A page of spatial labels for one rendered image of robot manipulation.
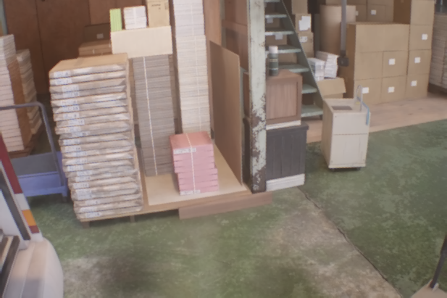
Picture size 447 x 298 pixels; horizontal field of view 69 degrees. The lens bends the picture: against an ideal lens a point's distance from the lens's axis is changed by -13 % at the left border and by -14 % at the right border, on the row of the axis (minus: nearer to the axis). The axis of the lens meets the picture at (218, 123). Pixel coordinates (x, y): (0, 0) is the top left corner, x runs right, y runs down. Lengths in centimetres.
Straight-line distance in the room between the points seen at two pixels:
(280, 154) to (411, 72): 294
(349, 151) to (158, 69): 166
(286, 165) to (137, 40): 143
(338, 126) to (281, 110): 57
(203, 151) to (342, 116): 114
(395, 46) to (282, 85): 264
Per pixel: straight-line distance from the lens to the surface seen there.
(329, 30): 510
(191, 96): 279
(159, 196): 270
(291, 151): 279
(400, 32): 501
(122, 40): 267
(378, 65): 482
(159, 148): 289
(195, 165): 258
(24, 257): 162
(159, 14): 269
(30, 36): 665
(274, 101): 261
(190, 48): 272
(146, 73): 270
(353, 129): 305
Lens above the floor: 148
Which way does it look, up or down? 21 degrees down
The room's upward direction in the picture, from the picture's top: 3 degrees counter-clockwise
